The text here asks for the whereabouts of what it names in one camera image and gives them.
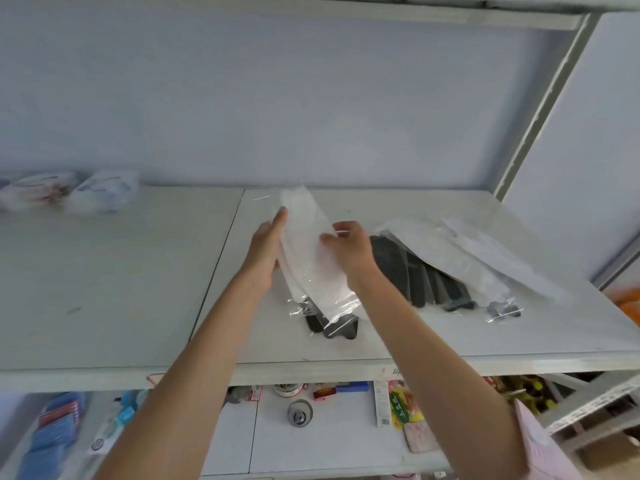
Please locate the round metal lock cylinder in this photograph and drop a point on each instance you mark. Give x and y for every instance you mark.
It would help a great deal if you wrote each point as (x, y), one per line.
(299, 412)

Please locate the black insoles in clear packet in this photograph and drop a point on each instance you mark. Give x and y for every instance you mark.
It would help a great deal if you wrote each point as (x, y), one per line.
(452, 294)
(392, 264)

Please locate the white metal shelf rack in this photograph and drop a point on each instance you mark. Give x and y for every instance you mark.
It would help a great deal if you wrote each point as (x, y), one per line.
(545, 109)

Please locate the wrapped white blue packet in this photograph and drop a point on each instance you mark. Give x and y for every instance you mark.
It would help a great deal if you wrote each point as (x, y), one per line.
(102, 192)

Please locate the cardboard box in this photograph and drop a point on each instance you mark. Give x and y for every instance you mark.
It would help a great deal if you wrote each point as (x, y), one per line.
(607, 447)

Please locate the pink flat packet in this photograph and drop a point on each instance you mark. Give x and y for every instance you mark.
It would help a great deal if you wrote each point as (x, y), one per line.
(420, 438)

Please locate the person's left forearm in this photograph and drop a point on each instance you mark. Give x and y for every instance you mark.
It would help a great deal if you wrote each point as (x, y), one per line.
(190, 374)

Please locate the person's pink sleeve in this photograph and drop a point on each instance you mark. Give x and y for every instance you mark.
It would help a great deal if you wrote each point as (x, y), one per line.
(545, 449)

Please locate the white insoles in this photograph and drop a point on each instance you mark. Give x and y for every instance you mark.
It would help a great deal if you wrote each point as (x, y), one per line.
(500, 249)
(310, 254)
(450, 254)

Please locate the yellow green snack packet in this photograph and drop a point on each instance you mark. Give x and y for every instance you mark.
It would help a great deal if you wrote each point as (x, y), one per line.
(404, 408)

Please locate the person's left hand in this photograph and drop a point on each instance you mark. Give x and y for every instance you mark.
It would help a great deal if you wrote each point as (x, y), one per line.
(261, 257)

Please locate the long white tube box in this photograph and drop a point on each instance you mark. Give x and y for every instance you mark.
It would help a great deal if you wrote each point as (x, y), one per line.
(382, 404)

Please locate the yellow red packets heap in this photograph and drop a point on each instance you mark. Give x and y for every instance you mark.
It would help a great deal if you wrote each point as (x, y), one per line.
(525, 394)

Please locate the stack of blue packets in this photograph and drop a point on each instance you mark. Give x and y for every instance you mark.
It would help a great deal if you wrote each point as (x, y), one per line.
(57, 422)

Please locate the person's right hand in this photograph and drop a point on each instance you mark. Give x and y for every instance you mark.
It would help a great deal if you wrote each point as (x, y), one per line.
(357, 257)

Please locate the small blue box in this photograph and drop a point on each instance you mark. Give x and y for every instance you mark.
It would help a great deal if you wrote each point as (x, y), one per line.
(353, 387)

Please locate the small grey packet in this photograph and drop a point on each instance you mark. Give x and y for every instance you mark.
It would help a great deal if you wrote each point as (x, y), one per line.
(242, 394)

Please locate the orange object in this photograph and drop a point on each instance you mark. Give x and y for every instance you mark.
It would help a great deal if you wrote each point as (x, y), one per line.
(627, 307)

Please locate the small red box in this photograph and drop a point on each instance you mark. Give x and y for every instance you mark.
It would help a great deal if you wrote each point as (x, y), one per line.
(325, 392)

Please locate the person's left thumb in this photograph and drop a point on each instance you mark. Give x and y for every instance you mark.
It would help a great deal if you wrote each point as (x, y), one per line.
(280, 217)

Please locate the person's right thumb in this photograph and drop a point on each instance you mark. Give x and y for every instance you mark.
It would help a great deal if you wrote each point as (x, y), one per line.
(331, 239)

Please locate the person's right forearm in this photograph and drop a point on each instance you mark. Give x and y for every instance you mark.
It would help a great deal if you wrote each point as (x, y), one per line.
(440, 384)

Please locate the wrapped white pink packet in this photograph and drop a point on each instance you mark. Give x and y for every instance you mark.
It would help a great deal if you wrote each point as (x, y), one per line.
(35, 190)

